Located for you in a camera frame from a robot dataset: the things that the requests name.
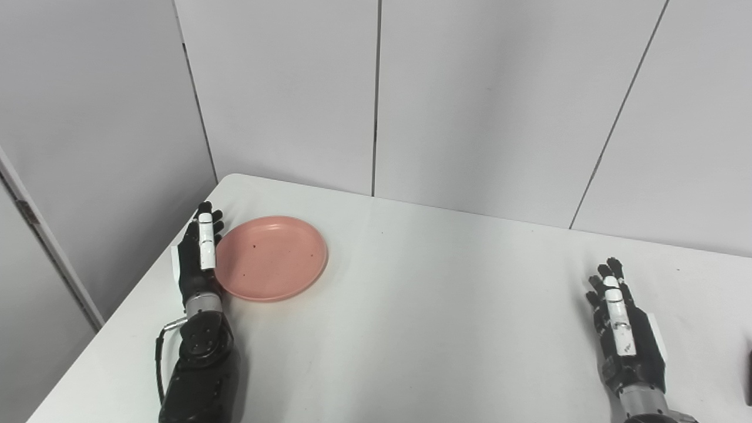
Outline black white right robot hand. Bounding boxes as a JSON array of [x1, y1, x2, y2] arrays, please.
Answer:
[[586, 257, 667, 395]]

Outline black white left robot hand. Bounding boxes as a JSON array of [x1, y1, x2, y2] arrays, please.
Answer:
[[172, 202, 225, 306]]

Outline pink round plate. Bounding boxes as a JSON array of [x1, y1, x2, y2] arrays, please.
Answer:
[[214, 216, 328, 303]]

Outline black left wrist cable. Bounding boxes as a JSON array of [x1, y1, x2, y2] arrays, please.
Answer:
[[155, 317, 189, 406]]

